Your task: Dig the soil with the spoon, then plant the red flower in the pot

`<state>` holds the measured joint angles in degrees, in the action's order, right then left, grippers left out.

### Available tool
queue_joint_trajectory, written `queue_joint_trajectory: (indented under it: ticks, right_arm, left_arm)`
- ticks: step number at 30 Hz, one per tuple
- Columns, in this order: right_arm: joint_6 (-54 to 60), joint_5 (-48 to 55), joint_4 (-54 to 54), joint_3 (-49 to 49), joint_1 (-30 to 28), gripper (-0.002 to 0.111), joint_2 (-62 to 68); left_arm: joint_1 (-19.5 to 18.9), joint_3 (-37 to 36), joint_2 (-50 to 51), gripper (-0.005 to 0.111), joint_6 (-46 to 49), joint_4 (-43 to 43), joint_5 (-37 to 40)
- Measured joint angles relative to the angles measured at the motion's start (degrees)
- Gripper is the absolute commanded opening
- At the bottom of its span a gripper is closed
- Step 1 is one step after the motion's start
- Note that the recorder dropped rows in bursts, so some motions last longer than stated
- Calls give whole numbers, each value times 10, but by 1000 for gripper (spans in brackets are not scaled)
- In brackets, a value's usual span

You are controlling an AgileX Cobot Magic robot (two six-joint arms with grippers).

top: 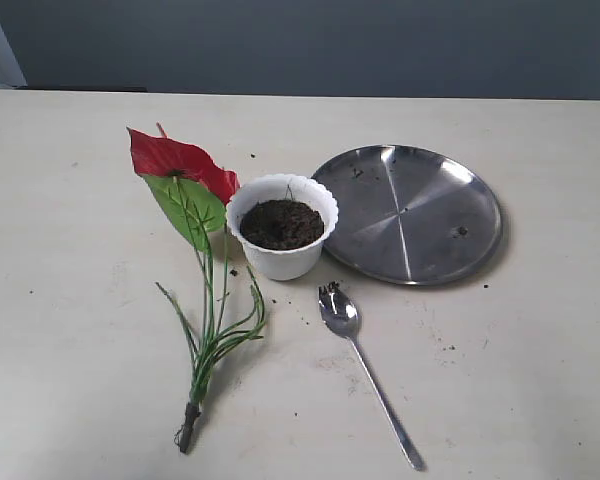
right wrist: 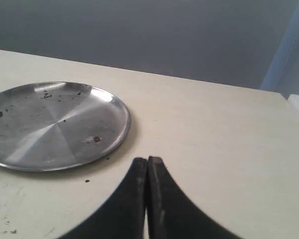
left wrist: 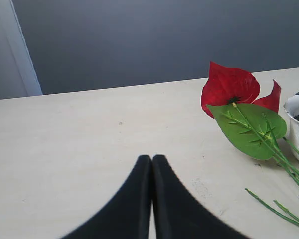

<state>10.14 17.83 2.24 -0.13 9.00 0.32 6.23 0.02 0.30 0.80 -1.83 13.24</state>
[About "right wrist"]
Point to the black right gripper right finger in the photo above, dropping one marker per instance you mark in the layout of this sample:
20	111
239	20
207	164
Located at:
171	214

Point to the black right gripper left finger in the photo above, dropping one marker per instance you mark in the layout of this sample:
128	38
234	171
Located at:
122	215

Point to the round steel plate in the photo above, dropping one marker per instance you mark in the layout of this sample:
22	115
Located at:
52	126

